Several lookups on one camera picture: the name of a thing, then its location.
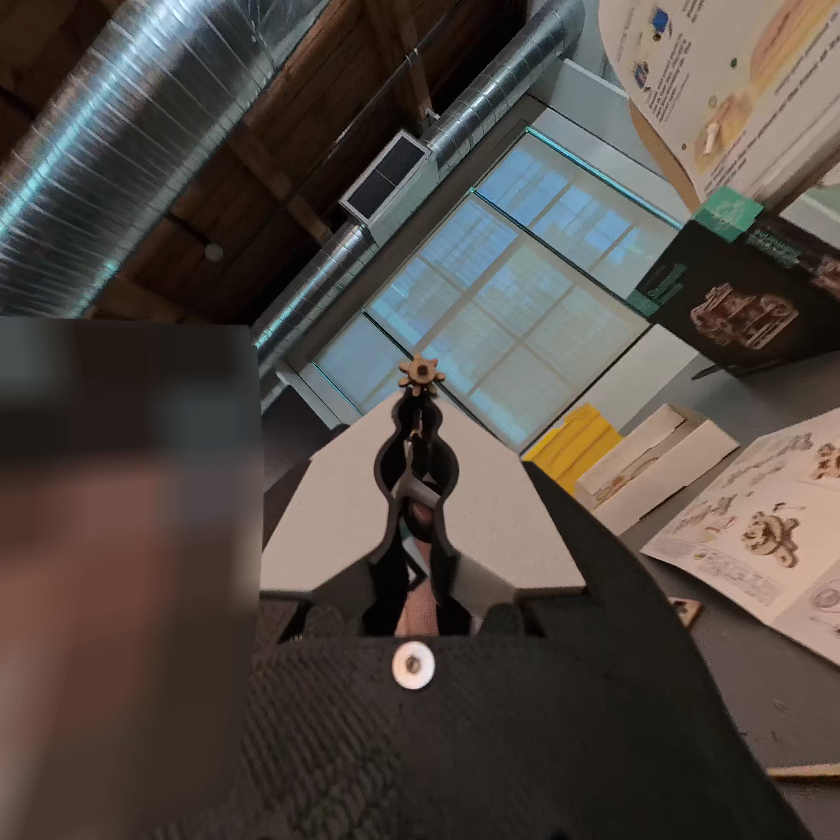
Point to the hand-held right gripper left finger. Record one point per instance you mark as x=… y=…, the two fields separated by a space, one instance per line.
x=315 y=525

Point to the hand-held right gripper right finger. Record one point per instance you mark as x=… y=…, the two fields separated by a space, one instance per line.
x=512 y=525

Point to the small wooden gear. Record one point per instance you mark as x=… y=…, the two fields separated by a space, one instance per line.
x=420 y=374

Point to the black model kit box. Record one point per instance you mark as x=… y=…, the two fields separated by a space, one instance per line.
x=741 y=295

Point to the laser-cut wooden parts sheet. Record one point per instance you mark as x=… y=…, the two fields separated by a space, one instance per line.
x=807 y=771

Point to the yellow plastic bin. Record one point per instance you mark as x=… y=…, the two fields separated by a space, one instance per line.
x=577 y=439

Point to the white cardboard box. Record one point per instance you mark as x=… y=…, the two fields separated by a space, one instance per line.
x=663 y=459

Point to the small flat wooden piece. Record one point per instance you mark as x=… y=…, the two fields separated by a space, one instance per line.
x=686 y=611

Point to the large grid window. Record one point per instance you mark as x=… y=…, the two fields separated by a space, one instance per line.
x=499 y=295

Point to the open assembly instruction booklet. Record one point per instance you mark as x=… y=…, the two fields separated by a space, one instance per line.
x=761 y=544

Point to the white air vent unit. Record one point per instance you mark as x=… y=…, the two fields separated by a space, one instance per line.
x=387 y=184

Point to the printed instruction sheet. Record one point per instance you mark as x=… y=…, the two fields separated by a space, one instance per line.
x=754 y=85

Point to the large silver air duct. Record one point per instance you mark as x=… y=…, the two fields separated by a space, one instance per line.
x=131 y=131

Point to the narrow silver air duct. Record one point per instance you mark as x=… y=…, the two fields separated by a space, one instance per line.
x=499 y=85

